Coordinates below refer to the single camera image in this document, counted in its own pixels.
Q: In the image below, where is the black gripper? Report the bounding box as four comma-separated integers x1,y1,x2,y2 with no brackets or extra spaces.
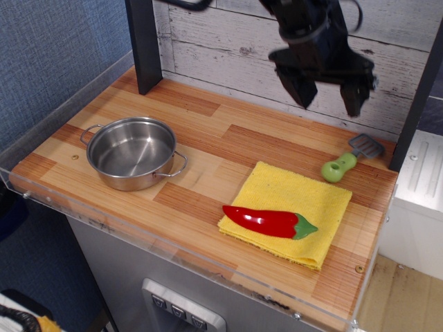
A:
269,29,378,117

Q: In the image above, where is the green handled grey spatula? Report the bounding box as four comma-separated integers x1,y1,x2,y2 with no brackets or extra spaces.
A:
321,133,385,183

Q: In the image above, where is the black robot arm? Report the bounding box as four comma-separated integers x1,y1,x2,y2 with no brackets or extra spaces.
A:
262,1,378,117

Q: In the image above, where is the yellow folded cloth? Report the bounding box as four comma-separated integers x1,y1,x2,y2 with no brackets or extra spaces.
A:
218,162,352,270

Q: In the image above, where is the red toy chili pepper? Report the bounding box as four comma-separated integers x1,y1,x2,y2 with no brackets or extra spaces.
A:
222,205,318,240

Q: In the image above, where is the white ribbed box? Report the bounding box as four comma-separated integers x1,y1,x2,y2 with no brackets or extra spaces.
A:
379,130,442,279

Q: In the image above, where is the stainless steel pot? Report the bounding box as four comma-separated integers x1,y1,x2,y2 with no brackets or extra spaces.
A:
80,117,188,192

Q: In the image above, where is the grey toy fridge cabinet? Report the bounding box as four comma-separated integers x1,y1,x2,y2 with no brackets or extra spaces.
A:
68,217,313,331

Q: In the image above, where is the silver dispenser button panel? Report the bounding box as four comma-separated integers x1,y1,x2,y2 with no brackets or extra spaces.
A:
142,278,227,331

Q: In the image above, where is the clear acrylic table guard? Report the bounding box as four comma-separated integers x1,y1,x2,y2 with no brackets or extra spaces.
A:
1,55,396,331

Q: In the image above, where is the black and yellow bag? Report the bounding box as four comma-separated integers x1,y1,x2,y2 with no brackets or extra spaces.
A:
1,289,62,331

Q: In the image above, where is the black right vertical post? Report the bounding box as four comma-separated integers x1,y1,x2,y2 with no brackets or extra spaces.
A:
388,21,442,172

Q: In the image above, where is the black vertical post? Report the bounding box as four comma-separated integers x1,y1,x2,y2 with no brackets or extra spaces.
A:
125,0,163,95
388,21,442,172

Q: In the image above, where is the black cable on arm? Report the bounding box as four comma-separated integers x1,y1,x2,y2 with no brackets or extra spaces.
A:
162,0,364,35

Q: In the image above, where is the black left vertical post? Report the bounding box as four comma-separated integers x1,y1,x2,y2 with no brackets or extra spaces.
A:
125,0,163,95

